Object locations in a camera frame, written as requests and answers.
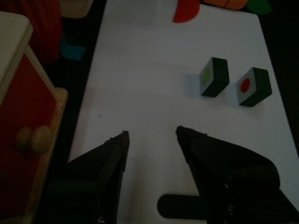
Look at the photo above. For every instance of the white cutting board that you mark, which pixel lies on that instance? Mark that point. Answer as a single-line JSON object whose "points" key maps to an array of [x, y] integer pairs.
{"points": [[155, 87]]}

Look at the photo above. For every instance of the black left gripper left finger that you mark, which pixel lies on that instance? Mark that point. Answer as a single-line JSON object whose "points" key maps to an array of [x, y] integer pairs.
{"points": [[97, 180]]}

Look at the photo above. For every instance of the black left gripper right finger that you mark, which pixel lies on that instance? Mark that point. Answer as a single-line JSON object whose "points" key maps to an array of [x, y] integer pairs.
{"points": [[240, 186]]}

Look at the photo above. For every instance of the wooden box red drawer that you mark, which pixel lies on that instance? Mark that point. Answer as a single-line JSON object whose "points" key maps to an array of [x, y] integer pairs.
{"points": [[23, 116]]}

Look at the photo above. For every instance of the toy sushi red centre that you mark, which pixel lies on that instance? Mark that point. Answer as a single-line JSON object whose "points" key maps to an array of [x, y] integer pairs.
{"points": [[253, 87]]}

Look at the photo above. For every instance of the orange toy carrot green top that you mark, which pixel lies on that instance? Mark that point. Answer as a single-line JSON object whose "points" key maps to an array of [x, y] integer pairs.
{"points": [[229, 3]]}

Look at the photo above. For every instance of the red toy knife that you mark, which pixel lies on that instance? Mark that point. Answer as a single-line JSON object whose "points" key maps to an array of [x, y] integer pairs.
{"points": [[187, 10]]}

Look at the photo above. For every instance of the toy sushi green centre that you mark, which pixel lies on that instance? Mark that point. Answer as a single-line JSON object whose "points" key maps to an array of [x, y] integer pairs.
{"points": [[215, 77]]}

